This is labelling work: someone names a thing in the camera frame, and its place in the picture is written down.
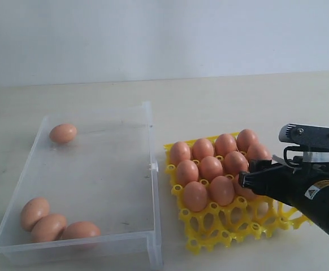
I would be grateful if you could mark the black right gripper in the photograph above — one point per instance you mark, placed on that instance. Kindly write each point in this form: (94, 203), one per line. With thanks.
(284, 184)

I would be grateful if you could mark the brown egg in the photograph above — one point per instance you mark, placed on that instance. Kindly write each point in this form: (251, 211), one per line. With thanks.
(222, 191)
(81, 229)
(179, 151)
(210, 167)
(186, 172)
(63, 133)
(258, 151)
(224, 144)
(246, 138)
(33, 211)
(202, 148)

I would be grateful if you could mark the brown egg third row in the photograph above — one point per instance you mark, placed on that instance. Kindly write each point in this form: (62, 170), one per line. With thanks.
(244, 192)

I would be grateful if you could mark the brown egg tray second row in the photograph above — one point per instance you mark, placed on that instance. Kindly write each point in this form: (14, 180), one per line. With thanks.
(235, 162)

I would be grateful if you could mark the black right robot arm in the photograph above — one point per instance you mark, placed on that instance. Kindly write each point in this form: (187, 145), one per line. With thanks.
(317, 210)

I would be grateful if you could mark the yellow plastic egg tray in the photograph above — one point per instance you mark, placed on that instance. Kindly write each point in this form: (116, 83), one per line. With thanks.
(224, 224)

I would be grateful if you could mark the clear plastic bin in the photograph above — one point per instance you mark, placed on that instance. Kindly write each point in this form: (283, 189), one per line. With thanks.
(107, 175)

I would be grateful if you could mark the brown egg front corner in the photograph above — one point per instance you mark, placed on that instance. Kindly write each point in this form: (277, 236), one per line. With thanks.
(49, 228)

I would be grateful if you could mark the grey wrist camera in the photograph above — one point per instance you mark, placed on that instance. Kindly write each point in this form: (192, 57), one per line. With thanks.
(312, 141)

